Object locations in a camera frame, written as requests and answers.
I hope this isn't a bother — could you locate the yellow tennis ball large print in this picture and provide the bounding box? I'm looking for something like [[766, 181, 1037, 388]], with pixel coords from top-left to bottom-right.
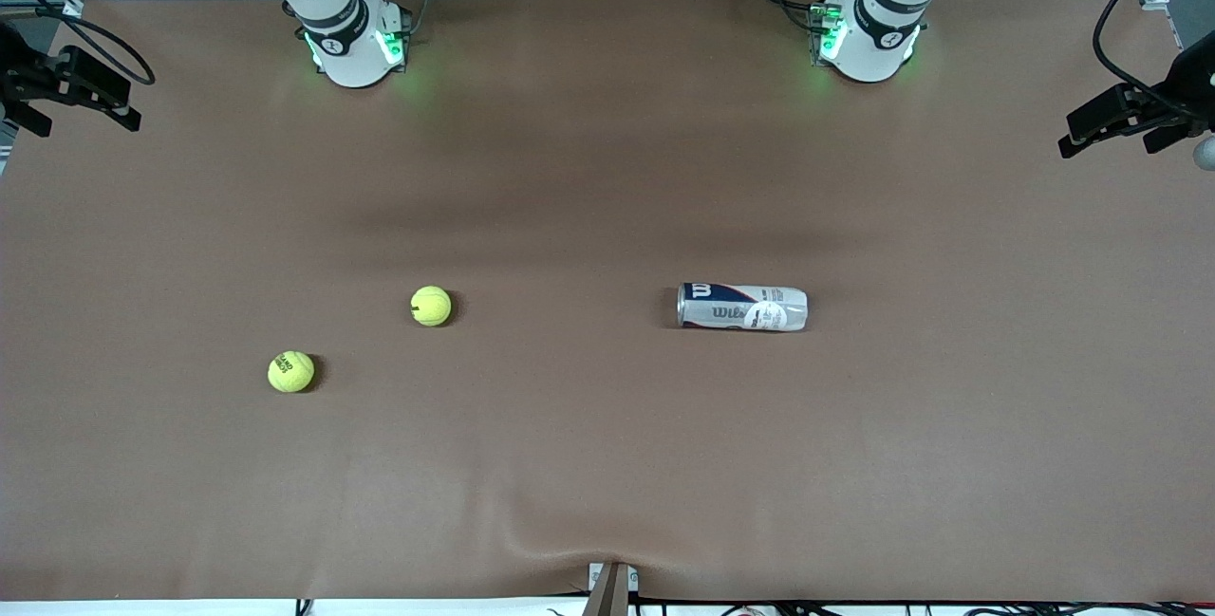
[[267, 350, 315, 395]]

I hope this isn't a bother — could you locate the yellow tennis ball small print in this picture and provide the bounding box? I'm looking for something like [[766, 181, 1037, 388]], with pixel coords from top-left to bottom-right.
[[410, 285, 453, 327]]

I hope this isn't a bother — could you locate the clear Wilson tennis ball can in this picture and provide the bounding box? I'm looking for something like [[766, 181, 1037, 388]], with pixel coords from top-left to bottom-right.
[[677, 282, 809, 332]]

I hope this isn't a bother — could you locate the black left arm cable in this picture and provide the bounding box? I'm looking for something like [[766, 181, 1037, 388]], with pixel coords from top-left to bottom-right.
[[1092, 0, 1215, 100]]

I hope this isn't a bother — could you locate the wooden camera mount post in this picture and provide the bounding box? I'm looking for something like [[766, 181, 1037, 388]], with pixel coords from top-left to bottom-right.
[[581, 561, 639, 616]]

